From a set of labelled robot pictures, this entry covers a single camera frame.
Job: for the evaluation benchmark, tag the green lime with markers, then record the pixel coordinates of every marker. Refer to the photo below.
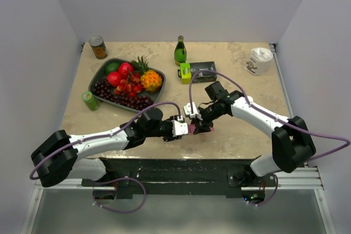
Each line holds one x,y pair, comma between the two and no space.
112,67

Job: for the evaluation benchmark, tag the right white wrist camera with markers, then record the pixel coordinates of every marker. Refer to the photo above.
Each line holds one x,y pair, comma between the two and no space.
191,111

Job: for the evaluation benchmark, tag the pink weekly pill organizer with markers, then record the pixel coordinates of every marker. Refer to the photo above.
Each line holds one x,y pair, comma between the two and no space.
191,128

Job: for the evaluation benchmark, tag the red apple upper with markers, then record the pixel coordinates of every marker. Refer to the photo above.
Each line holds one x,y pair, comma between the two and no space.
125,69

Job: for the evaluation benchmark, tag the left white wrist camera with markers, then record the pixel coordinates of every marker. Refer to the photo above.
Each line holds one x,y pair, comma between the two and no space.
179,128

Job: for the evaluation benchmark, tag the small pineapple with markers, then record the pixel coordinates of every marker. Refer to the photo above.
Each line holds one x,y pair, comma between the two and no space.
141,64

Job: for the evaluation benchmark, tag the tin food can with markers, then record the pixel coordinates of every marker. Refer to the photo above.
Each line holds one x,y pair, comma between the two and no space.
98,47

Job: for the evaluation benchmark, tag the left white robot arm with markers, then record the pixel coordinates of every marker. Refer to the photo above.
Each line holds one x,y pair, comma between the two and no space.
55,158

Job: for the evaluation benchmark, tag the dark grey fruit tray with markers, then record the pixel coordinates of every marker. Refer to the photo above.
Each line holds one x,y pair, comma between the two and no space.
100,74

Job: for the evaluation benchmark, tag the green glass bottle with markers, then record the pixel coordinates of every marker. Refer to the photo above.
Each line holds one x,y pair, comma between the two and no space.
180,53

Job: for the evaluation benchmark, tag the red apple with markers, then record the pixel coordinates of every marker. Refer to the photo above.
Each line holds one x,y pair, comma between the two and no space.
125,69
114,78

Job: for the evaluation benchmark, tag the green lidded pill bottle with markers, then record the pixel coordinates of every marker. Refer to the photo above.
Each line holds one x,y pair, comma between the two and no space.
90,101

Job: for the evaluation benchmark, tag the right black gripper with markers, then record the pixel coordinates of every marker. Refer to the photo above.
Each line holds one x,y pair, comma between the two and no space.
202,126

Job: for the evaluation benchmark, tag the white toilet paper roll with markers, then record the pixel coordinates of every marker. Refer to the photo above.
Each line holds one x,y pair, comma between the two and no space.
259,61

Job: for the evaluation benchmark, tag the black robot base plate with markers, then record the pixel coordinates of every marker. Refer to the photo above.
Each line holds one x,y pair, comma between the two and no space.
210,177

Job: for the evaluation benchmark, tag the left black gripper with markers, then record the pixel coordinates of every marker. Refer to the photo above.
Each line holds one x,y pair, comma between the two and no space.
169,137

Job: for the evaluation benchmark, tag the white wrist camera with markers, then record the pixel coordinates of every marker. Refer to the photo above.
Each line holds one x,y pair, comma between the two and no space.
179,128
191,111

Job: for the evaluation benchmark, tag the red apple lower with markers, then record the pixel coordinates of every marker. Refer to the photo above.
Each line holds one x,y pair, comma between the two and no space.
114,78

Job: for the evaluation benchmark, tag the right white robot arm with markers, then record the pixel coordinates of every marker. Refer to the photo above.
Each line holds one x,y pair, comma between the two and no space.
290,146

